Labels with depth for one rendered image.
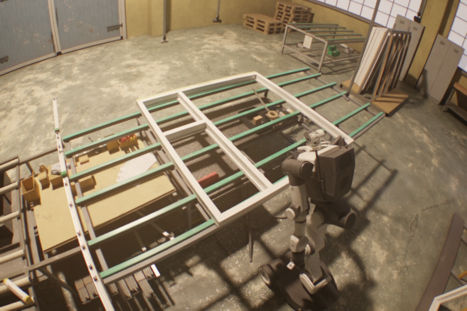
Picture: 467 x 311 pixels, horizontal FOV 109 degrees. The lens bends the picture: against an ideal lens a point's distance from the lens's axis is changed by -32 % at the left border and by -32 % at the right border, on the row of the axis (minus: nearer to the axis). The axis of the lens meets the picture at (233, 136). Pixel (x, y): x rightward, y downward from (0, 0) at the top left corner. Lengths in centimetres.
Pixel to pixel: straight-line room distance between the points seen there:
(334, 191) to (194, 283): 144
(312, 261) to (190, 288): 104
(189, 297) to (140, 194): 97
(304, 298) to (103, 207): 175
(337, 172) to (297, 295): 120
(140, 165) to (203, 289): 120
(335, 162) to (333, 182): 12
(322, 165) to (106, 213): 151
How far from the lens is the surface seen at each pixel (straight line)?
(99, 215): 193
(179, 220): 217
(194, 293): 224
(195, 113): 221
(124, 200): 194
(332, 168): 134
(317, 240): 181
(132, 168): 213
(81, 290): 210
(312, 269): 204
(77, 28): 720
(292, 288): 219
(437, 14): 834
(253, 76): 299
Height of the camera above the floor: 218
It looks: 40 degrees down
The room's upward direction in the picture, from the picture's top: 8 degrees clockwise
